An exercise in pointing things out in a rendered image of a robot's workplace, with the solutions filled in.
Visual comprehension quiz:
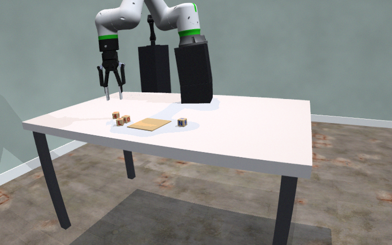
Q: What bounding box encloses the tan flat mat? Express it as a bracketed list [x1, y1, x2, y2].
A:
[127, 118, 171, 131]

